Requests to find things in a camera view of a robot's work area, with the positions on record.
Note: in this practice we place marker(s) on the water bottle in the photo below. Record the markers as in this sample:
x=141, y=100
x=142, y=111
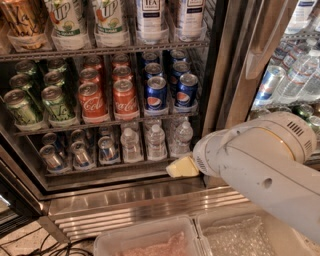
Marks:
x=181, y=139
x=131, y=146
x=156, y=148

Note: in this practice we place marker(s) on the left water bottle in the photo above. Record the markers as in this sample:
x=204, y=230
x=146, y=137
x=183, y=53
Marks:
x=131, y=146

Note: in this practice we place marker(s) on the rear right coca-cola can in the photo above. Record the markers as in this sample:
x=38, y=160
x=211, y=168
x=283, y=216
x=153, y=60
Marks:
x=120, y=60

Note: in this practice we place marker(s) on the front left coca-cola can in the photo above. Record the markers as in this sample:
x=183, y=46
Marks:
x=91, y=100

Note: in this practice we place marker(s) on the left tea bottle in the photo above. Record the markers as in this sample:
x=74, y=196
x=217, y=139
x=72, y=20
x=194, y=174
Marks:
x=150, y=19

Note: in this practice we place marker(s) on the left clear plastic bin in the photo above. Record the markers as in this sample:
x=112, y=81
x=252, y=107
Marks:
x=173, y=236

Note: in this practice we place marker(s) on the wire shelf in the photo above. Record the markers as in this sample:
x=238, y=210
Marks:
x=104, y=124
x=101, y=51

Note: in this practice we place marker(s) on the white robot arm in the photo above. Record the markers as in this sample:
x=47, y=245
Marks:
x=263, y=159

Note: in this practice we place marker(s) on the pepsi can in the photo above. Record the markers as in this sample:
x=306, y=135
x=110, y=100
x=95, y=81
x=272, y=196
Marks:
x=177, y=70
x=177, y=55
x=149, y=57
x=152, y=69
x=156, y=93
x=186, y=90

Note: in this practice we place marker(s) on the rear left green can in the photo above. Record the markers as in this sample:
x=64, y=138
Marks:
x=26, y=67

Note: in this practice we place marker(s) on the right 7up bottle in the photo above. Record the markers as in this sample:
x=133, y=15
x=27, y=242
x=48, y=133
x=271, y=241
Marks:
x=109, y=16

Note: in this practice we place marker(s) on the left 7up bottle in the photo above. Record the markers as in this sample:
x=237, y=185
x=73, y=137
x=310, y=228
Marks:
x=67, y=17

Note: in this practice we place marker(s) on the middle wire shelf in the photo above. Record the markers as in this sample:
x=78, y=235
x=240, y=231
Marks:
x=104, y=124

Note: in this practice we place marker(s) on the clear plastic bin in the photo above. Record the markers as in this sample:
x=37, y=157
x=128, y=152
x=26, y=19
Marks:
x=248, y=231
x=173, y=236

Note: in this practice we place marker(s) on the right tea bottle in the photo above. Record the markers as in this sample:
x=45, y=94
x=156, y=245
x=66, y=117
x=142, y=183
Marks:
x=189, y=19

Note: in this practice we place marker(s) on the steel fridge door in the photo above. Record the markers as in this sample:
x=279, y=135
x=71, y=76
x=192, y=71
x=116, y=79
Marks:
x=245, y=33

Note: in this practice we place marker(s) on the right clear plastic bin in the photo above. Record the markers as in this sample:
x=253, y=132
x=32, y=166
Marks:
x=248, y=231

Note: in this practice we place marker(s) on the steel fridge base grille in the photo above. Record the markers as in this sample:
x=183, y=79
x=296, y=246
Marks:
x=90, y=213

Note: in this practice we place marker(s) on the bottom middle silver can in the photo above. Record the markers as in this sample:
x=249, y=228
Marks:
x=82, y=157

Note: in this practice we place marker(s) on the middle water bottle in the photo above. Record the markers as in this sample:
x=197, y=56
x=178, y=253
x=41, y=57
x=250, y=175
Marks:
x=156, y=148

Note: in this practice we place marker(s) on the silver can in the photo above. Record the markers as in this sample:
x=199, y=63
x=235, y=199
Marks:
x=108, y=153
x=52, y=159
x=82, y=157

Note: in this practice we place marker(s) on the tea bottle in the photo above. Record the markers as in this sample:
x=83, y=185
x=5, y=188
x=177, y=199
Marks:
x=150, y=19
x=189, y=19

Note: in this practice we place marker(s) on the bottom right silver can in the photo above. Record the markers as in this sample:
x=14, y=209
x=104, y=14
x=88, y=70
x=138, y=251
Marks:
x=108, y=153

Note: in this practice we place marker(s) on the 7up bottle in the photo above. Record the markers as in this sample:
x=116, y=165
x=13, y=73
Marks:
x=109, y=16
x=67, y=17

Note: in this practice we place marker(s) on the bottom left silver can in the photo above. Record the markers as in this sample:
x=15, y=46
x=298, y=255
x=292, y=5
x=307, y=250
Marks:
x=52, y=159

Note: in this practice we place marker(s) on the green can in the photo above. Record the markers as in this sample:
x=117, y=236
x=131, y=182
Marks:
x=26, y=83
x=56, y=104
x=54, y=78
x=22, y=107
x=26, y=67
x=58, y=64

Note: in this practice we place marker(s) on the right water bottle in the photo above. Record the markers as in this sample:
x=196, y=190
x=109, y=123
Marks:
x=181, y=139

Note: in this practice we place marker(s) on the rear left coca-cola can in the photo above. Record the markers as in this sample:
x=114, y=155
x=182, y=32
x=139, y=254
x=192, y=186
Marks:
x=93, y=62

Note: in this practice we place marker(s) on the front right green can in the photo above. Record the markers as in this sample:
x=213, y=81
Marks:
x=56, y=104

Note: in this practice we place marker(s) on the orange drink bottle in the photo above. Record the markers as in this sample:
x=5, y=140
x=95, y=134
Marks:
x=26, y=20

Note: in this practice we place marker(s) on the front left green can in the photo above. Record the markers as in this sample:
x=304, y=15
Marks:
x=22, y=107

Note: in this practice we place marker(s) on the rear right green can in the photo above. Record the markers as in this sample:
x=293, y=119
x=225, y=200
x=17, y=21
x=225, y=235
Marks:
x=58, y=64

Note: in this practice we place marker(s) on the coca-cola can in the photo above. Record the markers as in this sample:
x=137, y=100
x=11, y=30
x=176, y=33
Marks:
x=125, y=98
x=93, y=62
x=120, y=60
x=91, y=100
x=122, y=72
x=90, y=75

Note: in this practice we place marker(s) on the front right coca-cola can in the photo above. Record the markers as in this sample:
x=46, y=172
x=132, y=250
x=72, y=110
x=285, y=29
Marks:
x=125, y=98

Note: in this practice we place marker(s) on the upper wire shelf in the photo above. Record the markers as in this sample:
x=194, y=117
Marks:
x=101, y=51

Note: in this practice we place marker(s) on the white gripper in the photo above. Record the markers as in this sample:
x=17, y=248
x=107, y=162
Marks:
x=204, y=157

